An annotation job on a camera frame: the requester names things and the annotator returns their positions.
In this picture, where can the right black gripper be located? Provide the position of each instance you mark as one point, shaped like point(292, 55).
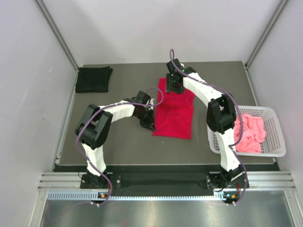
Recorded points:
point(169, 87)

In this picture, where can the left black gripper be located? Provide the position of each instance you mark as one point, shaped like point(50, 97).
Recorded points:
point(150, 123)

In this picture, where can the red polo t shirt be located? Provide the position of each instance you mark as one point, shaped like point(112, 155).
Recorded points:
point(173, 117)

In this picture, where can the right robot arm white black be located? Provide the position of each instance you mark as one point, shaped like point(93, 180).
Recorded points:
point(220, 118)

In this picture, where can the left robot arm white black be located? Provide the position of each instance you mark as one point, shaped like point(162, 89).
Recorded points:
point(93, 129)

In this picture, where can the folded black t shirt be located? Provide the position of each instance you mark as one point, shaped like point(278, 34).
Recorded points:
point(93, 80)

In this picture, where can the pink crumpled t shirt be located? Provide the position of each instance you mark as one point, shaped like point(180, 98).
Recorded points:
point(253, 134)

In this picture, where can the white perforated plastic basket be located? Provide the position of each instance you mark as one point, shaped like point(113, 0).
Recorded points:
point(274, 144)

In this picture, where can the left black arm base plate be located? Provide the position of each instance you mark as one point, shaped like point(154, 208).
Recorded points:
point(111, 180)

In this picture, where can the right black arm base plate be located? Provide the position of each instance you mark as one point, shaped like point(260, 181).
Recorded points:
point(220, 181)

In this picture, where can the slotted grey cable duct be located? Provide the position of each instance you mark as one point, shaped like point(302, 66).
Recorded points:
point(101, 196)

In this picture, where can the right aluminium corner post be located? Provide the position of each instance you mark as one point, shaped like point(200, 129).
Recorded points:
point(268, 29)

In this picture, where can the aluminium corner post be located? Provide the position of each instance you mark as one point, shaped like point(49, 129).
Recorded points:
point(50, 21)
point(268, 29)

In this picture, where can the left aluminium corner post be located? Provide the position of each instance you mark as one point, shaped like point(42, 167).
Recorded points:
point(50, 21)

